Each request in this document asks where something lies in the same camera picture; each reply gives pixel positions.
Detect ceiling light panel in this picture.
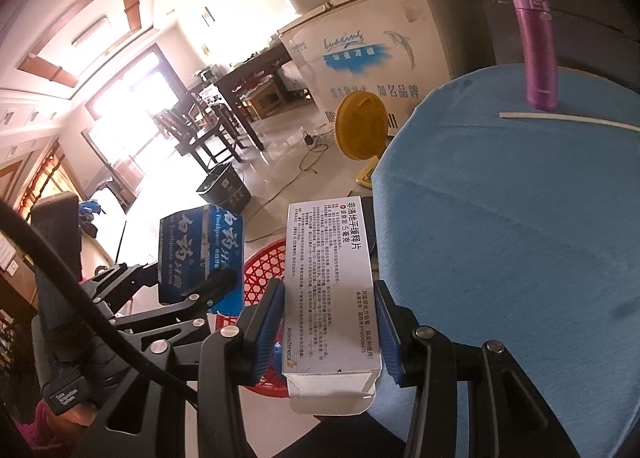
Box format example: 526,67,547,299
71,16,110,47

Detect glass door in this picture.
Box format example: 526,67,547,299
84,44,182,199

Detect blue tablecloth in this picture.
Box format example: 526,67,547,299
369,64,640,458

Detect purple thermos bottle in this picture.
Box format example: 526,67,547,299
508,0,559,112

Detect black waste bin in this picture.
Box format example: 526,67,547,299
196,161,253,215

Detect long white stick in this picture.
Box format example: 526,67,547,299
499,110,640,133

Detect white medicine box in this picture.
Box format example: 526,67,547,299
282,195,384,417

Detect dark wooden chair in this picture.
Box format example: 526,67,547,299
155,106,227,175
192,88,252,155

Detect white floor cable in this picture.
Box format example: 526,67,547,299
247,138,342,245

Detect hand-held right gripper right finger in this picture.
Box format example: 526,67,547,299
374,280,566,458

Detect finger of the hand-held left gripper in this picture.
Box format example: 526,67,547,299
80,262,163,309
107,268,240,339

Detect dark wooden dining table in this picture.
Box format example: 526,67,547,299
214,44,314,151

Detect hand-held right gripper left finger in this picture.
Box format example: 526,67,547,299
75,279,287,458

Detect person's left hand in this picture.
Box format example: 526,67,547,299
35,400,97,444

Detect blue toothpaste box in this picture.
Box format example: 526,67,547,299
158,203,246,317

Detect white chest freezer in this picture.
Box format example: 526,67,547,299
277,0,496,139

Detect yellow electric fan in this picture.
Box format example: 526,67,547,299
334,90,396,189

